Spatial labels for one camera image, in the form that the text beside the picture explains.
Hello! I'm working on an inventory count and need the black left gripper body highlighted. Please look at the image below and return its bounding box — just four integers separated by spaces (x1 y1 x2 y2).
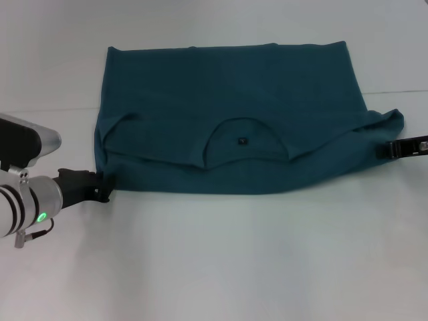
55 168 101 209

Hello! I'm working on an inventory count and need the teal T-shirt with FREE print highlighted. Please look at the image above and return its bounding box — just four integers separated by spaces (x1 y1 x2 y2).
93 40 406 197

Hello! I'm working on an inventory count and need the silver left camera mount bracket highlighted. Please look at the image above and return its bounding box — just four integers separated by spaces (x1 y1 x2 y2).
5 165 30 189

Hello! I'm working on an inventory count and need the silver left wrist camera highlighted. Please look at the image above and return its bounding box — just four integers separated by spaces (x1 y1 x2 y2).
0 113 63 170

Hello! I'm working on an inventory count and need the left arm cable with connector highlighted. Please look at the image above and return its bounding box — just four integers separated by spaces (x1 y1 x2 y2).
13 217 55 249

